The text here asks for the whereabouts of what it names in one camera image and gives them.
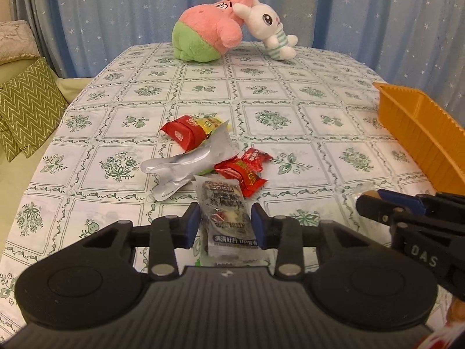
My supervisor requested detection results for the pink green starfish plush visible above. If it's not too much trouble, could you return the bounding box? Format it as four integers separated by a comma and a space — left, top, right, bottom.
172, 0, 254, 62

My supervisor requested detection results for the white bunny plush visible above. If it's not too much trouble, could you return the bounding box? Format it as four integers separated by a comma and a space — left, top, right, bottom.
232, 0, 298, 60

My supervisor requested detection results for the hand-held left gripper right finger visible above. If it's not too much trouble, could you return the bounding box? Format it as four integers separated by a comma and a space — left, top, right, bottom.
251, 204, 365, 282

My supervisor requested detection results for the orange plastic tray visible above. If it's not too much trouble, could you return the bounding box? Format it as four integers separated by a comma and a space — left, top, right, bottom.
373, 82, 465, 194

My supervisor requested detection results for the green zigzag cushion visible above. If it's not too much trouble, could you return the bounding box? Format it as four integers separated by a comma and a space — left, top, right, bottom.
0, 57, 68, 150
0, 116, 23, 163

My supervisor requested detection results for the blue star curtain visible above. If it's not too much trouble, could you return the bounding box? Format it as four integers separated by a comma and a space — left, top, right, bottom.
0, 0, 465, 99

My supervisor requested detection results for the grey black snack packet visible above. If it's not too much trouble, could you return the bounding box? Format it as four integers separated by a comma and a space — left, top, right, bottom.
194, 174, 271, 267

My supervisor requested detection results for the silver foil snack packet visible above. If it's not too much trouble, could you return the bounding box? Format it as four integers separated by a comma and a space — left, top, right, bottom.
140, 119, 237, 201

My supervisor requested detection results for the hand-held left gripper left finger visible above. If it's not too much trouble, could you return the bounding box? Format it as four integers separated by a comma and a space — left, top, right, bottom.
83, 204, 201, 282

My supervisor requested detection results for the green floral tablecloth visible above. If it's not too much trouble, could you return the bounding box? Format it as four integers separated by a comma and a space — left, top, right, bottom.
0, 42, 465, 339

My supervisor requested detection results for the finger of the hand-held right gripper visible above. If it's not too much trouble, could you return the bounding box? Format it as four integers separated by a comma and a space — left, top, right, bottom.
355, 195, 405, 228
365, 189, 442, 217

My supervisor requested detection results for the light green sofa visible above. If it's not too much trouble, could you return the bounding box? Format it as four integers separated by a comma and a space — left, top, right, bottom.
0, 56, 96, 204

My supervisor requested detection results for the beige patterned pillow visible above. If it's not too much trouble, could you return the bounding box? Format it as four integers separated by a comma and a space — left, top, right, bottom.
0, 20, 40, 66

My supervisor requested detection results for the small red snack packet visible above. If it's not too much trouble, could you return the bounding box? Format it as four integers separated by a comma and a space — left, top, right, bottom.
242, 148, 274, 164

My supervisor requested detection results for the red white printed cloth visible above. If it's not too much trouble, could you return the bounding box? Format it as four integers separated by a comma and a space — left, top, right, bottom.
418, 329, 465, 349

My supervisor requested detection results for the red yellow snack packet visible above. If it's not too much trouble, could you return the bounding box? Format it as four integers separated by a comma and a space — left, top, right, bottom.
214, 157, 267, 199

